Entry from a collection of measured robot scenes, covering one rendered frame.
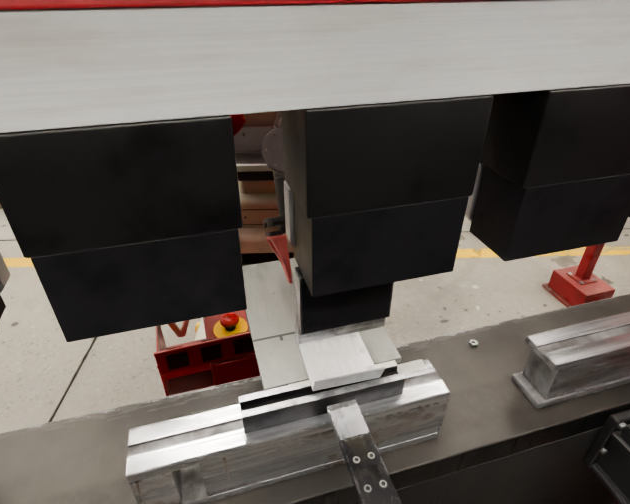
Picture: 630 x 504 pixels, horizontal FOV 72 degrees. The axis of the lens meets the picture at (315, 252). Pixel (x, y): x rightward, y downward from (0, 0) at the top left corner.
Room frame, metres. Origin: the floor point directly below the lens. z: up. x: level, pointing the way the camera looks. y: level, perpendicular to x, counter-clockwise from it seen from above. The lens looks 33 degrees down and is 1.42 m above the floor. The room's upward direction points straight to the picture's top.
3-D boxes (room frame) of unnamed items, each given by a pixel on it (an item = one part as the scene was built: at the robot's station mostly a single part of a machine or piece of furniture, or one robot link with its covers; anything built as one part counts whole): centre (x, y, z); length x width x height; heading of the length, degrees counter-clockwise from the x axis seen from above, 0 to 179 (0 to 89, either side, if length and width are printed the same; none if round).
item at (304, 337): (0.35, -0.03, 1.13); 0.10 x 0.02 x 0.10; 106
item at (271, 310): (0.49, 0.01, 1.00); 0.26 x 0.18 x 0.01; 16
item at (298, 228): (0.36, -0.05, 1.26); 0.15 x 0.09 x 0.17; 106
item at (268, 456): (0.34, 0.02, 0.92); 0.39 x 0.06 x 0.10; 106
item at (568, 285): (1.75, -1.34, 0.41); 0.25 x 0.20 x 0.83; 16
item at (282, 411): (0.35, -0.01, 0.98); 0.20 x 0.03 x 0.03; 106
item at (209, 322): (0.66, 0.22, 0.75); 0.20 x 0.16 x 0.18; 108
